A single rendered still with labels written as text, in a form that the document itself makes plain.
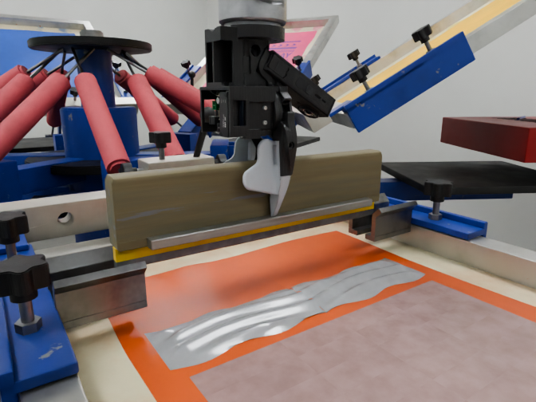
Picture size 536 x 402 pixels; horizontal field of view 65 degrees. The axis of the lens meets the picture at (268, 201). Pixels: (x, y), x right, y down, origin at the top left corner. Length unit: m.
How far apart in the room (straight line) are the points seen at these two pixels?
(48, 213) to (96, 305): 0.24
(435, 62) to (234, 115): 0.66
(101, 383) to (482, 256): 0.49
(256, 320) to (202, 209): 0.13
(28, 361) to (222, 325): 0.17
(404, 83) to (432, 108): 1.78
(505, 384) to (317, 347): 0.16
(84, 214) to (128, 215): 0.24
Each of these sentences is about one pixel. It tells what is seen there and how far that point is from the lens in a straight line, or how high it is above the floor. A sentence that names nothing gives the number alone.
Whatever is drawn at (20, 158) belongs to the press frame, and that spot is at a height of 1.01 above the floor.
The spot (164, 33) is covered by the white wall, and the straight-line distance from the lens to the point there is 4.92.
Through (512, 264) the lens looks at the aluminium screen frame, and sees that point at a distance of 0.63.
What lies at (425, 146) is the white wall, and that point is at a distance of 2.82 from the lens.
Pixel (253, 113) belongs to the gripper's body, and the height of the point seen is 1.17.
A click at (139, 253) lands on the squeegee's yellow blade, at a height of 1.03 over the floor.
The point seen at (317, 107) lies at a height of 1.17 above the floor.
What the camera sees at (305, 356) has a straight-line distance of 0.42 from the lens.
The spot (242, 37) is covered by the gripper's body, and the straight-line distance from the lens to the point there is 0.47.
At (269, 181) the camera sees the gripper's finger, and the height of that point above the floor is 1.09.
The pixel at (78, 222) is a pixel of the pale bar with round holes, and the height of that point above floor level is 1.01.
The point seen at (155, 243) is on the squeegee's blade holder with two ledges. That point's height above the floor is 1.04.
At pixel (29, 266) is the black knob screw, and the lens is 0.38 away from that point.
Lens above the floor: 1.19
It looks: 15 degrees down
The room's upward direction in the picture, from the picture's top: straight up
